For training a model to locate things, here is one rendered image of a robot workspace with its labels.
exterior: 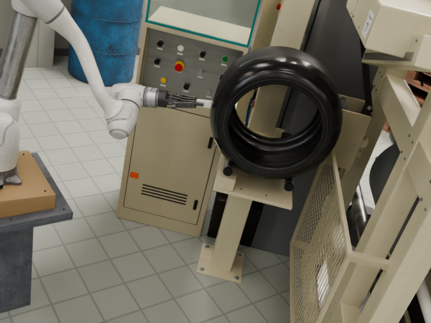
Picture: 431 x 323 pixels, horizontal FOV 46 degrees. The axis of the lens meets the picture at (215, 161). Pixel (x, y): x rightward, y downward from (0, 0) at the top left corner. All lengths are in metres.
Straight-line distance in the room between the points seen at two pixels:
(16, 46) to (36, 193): 0.61
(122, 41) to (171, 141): 2.10
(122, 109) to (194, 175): 1.01
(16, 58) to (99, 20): 2.54
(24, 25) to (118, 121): 0.53
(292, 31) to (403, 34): 0.72
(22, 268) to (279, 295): 1.43
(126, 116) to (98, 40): 2.74
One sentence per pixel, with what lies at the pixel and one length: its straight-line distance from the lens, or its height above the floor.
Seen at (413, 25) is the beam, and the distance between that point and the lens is 1.78.
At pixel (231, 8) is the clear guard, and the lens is 2.64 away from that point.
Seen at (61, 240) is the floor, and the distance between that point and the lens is 3.12.
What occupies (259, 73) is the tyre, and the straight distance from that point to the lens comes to 2.04.
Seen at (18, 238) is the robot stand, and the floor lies 0.45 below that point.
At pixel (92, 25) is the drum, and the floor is 0.56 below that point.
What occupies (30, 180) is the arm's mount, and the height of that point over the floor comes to 0.72.
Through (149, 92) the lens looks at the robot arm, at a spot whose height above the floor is 1.15.
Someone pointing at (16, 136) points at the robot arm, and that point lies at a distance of 2.22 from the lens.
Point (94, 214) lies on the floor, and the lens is 3.32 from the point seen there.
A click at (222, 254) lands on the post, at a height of 0.13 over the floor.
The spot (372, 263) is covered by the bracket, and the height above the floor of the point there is 0.97.
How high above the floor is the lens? 2.06
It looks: 30 degrees down
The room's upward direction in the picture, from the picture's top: 14 degrees clockwise
